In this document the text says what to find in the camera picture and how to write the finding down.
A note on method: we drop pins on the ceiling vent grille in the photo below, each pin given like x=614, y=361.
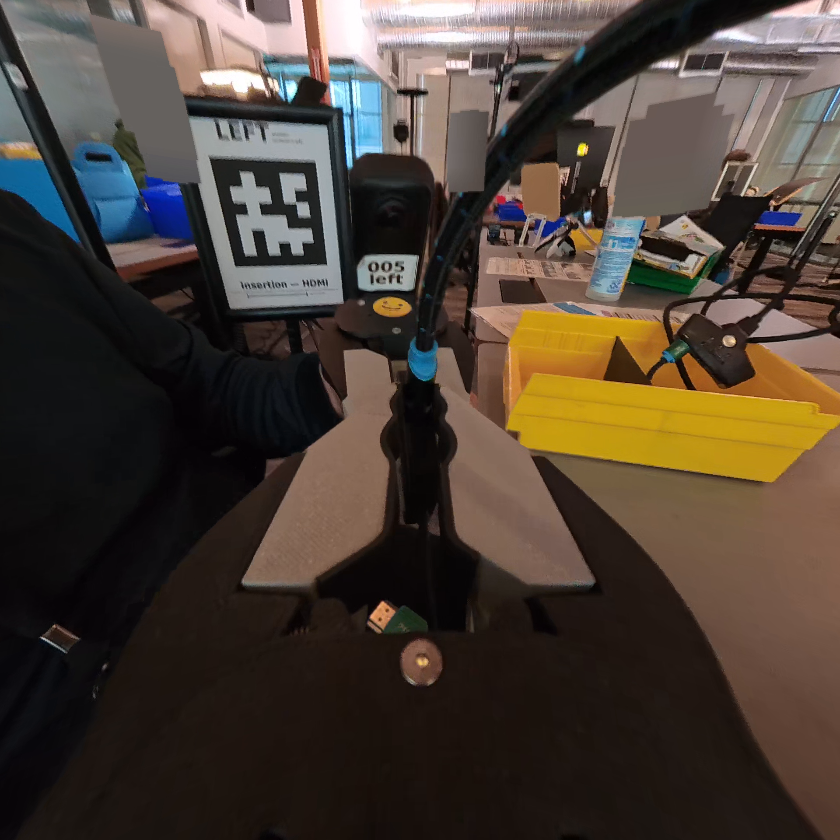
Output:
x=702, y=62
x=487, y=61

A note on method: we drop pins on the white black hand tool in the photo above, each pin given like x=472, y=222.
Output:
x=561, y=239

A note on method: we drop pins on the blue plastic bin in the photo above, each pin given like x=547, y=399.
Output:
x=510, y=213
x=167, y=210

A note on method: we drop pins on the green plastic bin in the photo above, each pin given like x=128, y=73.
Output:
x=669, y=279

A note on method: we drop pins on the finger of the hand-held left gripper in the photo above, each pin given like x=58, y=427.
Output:
x=364, y=380
x=453, y=374

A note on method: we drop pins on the metal hdmi port hub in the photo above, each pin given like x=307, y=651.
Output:
x=715, y=351

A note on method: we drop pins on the blue white wipes canister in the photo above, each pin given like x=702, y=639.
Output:
x=613, y=262

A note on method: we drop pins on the tan board on stand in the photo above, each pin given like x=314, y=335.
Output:
x=541, y=190

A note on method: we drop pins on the wooden post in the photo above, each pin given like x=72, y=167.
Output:
x=316, y=46

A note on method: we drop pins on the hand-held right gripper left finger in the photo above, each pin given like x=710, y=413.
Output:
x=328, y=512

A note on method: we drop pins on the glass window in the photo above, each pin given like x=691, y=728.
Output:
x=361, y=118

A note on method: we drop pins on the yellow plastic bin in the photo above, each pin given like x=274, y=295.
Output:
x=656, y=426

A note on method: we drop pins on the blue tote bag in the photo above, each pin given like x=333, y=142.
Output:
x=111, y=197

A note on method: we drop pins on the black tv screen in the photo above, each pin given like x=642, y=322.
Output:
x=590, y=164

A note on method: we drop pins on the silver ventilation duct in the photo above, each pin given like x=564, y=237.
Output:
x=590, y=19

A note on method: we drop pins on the person's left forearm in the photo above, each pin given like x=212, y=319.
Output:
x=262, y=400

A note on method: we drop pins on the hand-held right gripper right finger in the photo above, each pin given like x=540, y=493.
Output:
x=518, y=512

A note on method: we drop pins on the wooden edged table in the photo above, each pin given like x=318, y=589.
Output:
x=151, y=256

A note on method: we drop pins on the black light stand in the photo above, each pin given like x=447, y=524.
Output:
x=410, y=95

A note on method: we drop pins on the printed sheet in plastic sleeve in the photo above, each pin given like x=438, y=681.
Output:
x=538, y=269

